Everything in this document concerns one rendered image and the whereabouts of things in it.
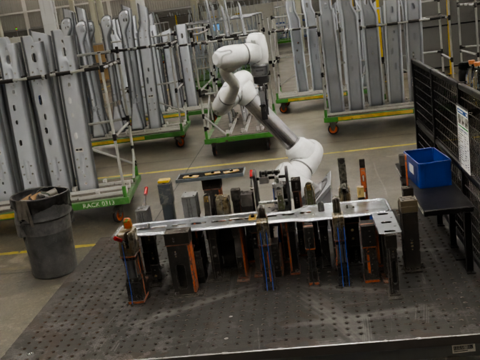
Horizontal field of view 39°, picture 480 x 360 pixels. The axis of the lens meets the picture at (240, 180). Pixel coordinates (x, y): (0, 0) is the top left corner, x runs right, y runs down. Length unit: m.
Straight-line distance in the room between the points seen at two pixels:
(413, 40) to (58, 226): 6.41
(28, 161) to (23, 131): 0.33
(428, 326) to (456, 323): 0.11
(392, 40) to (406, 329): 8.15
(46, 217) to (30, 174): 1.91
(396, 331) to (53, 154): 5.34
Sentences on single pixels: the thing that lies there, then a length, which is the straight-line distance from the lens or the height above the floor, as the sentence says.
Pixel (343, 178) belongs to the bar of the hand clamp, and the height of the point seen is 1.11.
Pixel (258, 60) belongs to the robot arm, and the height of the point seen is 1.74.
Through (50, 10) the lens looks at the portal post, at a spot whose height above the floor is 2.29.
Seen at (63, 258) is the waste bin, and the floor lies 0.15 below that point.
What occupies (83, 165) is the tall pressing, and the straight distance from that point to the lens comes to 7.44.
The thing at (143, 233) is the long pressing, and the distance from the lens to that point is 3.36.
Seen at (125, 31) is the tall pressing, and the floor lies 1.86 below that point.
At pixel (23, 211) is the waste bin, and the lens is 5.76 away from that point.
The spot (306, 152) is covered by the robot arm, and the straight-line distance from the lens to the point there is 4.01.
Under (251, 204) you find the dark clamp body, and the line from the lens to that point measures 3.47.
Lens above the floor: 2.01
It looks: 14 degrees down
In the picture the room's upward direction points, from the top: 8 degrees counter-clockwise
